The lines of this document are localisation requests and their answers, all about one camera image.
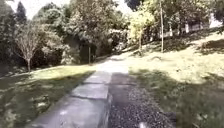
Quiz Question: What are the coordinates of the grey concrete slab strip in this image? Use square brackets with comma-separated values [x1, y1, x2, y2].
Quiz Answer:
[24, 69, 114, 128]

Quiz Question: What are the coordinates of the grey gravel path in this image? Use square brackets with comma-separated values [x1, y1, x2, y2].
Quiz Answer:
[95, 54, 178, 128]

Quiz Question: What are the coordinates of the wood of trees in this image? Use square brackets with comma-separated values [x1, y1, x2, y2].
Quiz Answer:
[0, 0, 224, 74]

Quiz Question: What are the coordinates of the small yellow-green tree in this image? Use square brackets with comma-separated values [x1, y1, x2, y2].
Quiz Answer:
[128, 9, 156, 56]

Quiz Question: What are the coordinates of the thin pole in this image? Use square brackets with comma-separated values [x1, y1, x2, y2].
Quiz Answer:
[159, 0, 165, 54]

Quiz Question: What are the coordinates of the small bare tree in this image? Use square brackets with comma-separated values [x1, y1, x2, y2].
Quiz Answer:
[13, 24, 45, 73]

